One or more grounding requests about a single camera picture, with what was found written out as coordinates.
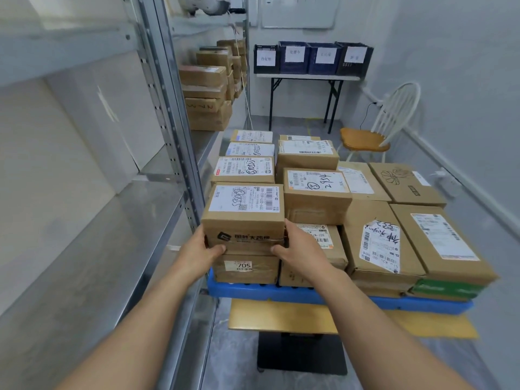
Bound black cart base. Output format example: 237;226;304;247
256;331;349;376

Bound grey metal shelving unit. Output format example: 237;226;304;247
0;0;253;390

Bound blue plastic crate paper label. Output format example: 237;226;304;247
307;42;342;75
278;41;311;74

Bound yellow flat board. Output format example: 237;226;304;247
227;299;480;340

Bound person's right hand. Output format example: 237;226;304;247
271;218;330;281

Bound white wall socket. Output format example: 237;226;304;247
434;168;462;198

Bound person's left hand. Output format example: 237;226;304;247
177;224;227;283

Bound white folding table black legs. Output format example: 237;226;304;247
255;72;362;135

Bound person's right forearm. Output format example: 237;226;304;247
308;258;477;390

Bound person's left forearm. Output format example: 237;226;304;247
56;249;204;390

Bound white chair with orange seat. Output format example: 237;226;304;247
335;81;422;163

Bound white wall conduit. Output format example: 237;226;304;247
361;84;520;208

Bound black power cable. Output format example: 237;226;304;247
359;99;385;131

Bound blue plastic pallet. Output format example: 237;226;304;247
206;267;475;316

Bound white plastic device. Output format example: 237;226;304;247
179;0;235;17

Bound pile of cardboard parcels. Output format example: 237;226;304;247
209;129;500;302

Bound brown carton with black logo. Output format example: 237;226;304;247
201;183;286;256

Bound whiteboard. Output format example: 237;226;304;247
260;0;339;30

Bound stack of plain cardboard boxes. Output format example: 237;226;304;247
179;38;249;132

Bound green carton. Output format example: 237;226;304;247
408;278;489;300

